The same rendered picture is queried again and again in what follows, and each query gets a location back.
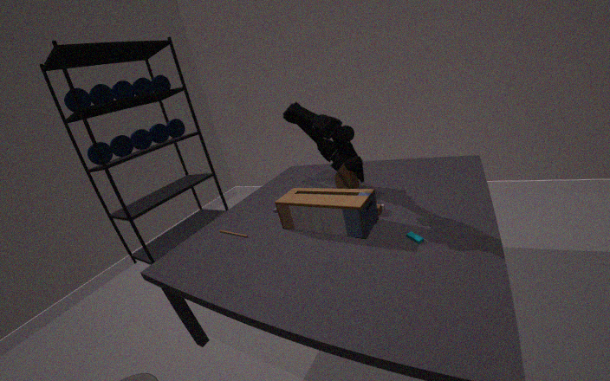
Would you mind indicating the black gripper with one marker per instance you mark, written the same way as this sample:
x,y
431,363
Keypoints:
x,y
353,162

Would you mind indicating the small teal block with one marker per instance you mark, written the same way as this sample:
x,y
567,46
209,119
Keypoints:
x,y
413,237

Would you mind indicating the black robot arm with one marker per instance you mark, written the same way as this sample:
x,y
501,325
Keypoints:
x,y
322,127

